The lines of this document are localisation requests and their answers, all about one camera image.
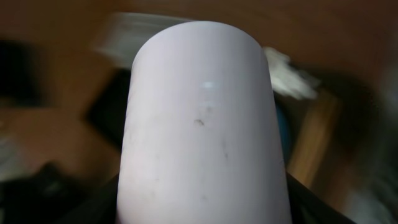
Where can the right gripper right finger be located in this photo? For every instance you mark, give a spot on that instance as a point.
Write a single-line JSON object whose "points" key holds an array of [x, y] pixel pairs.
{"points": [[307, 208]]}

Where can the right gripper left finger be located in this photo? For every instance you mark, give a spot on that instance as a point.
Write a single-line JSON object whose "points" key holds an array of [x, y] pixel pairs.
{"points": [[100, 208]]}

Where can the wooden chopstick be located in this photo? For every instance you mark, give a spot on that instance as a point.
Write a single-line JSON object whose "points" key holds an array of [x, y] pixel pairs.
{"points": [[313, 138]]}

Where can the pink plastic cup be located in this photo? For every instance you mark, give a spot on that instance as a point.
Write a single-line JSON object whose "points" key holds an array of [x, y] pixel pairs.
{"points": [[201, 141]]}

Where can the dark blue plate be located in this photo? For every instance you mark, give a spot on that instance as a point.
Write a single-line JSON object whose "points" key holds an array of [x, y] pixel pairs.
{"points": [[284, 132]]}

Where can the crumpled white tissue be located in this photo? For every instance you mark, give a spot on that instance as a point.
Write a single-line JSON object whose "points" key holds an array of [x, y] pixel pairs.
{"points": [[287, 80]]}

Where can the clear plastic bin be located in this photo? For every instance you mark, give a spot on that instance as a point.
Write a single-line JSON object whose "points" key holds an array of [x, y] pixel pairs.
{"points": [[124, 33]]}

